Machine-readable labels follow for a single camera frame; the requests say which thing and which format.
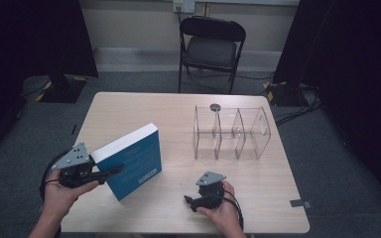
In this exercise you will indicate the round grey table grommet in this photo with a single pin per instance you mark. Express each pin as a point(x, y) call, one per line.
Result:
point(215, 107)

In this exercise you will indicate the person's right hand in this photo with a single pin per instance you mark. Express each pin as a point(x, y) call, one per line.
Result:
point(223, 214)

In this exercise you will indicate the black curtain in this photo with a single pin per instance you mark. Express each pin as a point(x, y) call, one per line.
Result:
point(354, 66)
point(20, 49)

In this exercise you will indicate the person's left hand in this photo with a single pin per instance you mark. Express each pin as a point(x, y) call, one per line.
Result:
point(59, 198)

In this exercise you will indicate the white wall socket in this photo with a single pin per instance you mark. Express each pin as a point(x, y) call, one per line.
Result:
point(184, 6)

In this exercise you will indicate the grey tape strip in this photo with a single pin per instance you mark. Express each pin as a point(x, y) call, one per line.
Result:
point(39, 208)
point(300, 203)

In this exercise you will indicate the black stand base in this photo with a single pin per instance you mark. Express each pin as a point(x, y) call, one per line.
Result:
point(284, 94)
point(63, 89)

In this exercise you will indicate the clear acrylic book rack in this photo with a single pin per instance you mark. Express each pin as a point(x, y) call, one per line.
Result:
point(231, 134)

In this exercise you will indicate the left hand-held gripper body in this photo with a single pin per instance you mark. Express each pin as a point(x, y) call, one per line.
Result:
point(74, 167)

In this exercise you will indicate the black folding chair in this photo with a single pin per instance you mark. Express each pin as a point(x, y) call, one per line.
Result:
point(211, 49)

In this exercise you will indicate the blue book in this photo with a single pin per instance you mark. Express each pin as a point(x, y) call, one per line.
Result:
point(132, 162)

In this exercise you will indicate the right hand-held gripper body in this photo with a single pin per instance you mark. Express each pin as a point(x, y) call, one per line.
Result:
point(211, 193)

